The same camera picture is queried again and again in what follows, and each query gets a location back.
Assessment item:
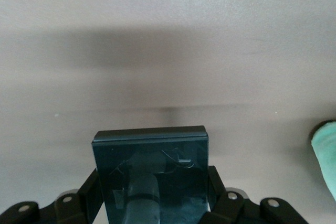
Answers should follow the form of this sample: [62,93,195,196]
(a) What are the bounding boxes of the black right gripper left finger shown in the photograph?
[0,168,107,224]

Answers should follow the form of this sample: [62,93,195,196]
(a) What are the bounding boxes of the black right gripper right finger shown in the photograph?
[202,165,308,224]

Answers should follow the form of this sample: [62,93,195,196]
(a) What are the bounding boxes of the green dinosaur plush toy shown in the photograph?
[311,120,336,201]

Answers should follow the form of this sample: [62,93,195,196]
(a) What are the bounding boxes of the black phone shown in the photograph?
[91,125,211,224]

